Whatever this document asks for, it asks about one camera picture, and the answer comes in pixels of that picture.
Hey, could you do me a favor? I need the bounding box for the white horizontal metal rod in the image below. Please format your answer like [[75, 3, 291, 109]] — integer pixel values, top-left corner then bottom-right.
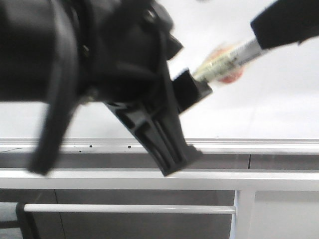
[[24, 204, 236, 215]]

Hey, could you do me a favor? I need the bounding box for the black ribbed cable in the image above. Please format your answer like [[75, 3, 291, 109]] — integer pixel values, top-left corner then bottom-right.
[[28, 0, 80, 176]]

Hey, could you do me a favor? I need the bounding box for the white metal stand frame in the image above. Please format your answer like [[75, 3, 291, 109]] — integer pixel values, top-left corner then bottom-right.
[[0, 169, 319, 239]]

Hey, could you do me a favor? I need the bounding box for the red round magnet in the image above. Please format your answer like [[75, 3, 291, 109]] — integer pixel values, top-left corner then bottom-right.
[[208, 42, 245, 84]]

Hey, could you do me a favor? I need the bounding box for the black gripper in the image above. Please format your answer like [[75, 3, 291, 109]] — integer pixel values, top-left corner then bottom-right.
[[72, 0, 213, 114]]

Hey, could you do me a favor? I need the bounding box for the white whiteboard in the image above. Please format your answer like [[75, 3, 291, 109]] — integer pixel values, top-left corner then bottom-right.
[[0, 0, 319, 139]]

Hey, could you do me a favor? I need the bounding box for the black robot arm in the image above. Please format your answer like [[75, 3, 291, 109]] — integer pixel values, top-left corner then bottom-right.
[[0, 0, 211, 176]]

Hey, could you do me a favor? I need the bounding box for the white whiteboard marker pen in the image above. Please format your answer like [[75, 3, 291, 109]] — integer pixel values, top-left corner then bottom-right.
[[192, 39, 268, 83]]

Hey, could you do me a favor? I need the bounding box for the aluminium whiteboard tray rail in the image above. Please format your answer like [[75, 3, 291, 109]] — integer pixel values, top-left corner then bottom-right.
[[0, 138, 319, 155]]

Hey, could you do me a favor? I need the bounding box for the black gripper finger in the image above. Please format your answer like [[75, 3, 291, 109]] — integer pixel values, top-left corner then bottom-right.
[[105, 63, 202, 176], [250, 0, 319, 49]]

